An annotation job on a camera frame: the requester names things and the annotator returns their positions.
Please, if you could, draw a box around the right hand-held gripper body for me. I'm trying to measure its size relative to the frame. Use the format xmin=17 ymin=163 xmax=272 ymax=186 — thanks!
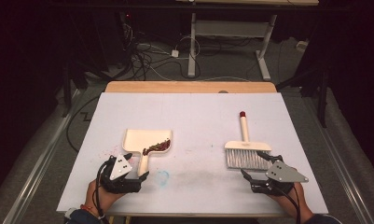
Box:
xmin=249 ymin=160 xmax=310 ymax=197

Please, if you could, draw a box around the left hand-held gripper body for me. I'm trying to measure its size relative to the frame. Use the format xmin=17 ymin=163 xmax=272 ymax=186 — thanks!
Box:
xmin=99 ymin=153 xmax=143 ymax=195

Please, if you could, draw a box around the cream brush with red cap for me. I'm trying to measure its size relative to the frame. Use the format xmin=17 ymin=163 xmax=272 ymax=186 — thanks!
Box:
xmin=224 ymin=110 xmax=273 ymax=172

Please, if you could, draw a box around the cream dustpan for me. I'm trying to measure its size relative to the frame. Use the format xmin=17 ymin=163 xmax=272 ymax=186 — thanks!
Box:
xmin=121 ymin=129 xmax=173 ymax=178

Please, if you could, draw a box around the pile of red crumbs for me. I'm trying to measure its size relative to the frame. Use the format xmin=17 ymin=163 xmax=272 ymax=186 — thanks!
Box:
xmin=142 ymin=138 xmax=172 ymax=157

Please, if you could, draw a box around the person's right hand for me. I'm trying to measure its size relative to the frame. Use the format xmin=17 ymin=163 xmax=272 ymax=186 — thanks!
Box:
xmin=276 ymin=182 xmax=315 ymax=224

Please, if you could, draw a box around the person's left hand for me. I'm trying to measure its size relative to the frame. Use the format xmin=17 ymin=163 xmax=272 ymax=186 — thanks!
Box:
xmin=84 ymin=179 xmax=127 ymax=217

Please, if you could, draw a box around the white table cover sheet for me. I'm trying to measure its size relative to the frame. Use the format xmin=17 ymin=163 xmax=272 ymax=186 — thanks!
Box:
xmin=56 ymin=91 xmax=329 ymax=216

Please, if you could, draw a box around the black metal stand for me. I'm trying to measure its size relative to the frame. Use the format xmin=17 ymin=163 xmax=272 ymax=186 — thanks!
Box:
xmin=276 ymin=62 xmax=329 ymax=129
xmin=61 ymin=62 xmax=93 ymax=119

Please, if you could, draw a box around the wooden table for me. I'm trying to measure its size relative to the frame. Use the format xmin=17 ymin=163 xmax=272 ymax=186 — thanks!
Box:
xmin=56 ymin=80 xmax=329 ymax=219

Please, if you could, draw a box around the beige box on floor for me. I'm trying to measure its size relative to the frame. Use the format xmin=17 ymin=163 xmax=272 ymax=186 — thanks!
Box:
xmin=295 ymin=40 xmax=310 ymax=53

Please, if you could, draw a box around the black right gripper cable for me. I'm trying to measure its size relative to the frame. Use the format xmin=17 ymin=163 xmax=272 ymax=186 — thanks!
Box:
xmin=273 ymin=183 xmax=302 ymax=224

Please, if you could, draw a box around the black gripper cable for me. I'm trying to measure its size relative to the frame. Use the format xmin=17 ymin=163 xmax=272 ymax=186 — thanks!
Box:
xmin=273 ymin=183 xmax=302 ymax=224
xmin=93 ymin=161 xmax=112 ymax=224

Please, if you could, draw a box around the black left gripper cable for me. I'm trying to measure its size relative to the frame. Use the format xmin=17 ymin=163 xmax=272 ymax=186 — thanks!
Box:
xmin=93 ymin=161 xmax=112 ymax=224

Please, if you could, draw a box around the orange bracelet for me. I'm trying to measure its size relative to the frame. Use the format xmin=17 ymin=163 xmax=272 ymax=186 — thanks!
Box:
xmin=79 ymin=203 xmax=99 ymax=217

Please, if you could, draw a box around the black floor cable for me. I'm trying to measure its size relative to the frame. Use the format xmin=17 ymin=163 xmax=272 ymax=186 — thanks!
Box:
xmin=65 ymin=94 xmax=101 ymax=154

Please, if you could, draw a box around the aluminium floor rail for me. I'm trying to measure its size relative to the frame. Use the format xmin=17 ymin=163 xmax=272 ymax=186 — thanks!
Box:
xmin=301 ymin=92 xmax=374 ymax=224
xmin=4 ymin=89 xmax=84 ymax=224

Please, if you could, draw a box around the tangle of floor cables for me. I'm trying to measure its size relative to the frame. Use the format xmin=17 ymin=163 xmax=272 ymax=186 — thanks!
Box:
xmin=121 ymin=12 xmax=205 ymax=82

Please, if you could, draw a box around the white metal desk frame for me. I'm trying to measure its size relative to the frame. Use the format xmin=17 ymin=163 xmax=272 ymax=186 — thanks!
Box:
xmin=174 ymin=0 xmax=320 ymax=82

